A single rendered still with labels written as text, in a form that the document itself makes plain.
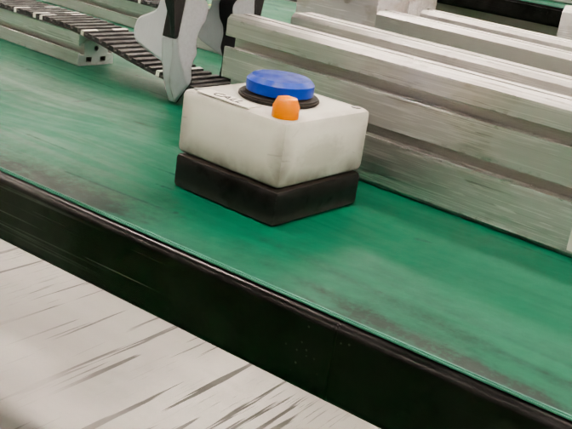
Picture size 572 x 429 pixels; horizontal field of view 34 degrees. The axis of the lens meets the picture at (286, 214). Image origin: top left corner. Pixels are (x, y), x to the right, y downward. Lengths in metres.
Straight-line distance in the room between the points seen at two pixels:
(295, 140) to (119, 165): 0.13
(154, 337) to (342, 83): 1.01
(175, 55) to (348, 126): 0.23
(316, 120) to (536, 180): 0.14
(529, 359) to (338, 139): 0.18
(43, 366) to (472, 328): 1.10
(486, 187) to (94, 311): 1.16
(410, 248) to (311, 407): 0.94
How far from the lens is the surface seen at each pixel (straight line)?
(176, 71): 0.73
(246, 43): 0.68
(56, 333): 1.57
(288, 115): 0.50
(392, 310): 0.44
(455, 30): 0.79
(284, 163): 0.50
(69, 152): 0.60
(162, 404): 1.39
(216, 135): 0.53
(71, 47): 0.87
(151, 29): 0.76
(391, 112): 0.60
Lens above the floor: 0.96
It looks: 20 degrees down
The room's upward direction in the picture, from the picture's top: 8 degrees clockwise
